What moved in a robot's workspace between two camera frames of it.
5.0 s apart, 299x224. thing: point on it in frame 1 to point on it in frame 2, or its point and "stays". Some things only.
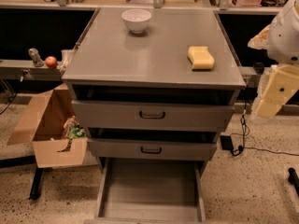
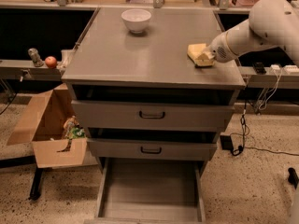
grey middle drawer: (152, 148) stays
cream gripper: (284, 40) to (219, 50)
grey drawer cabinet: (153, 87) stays
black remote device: (259, 67) stays
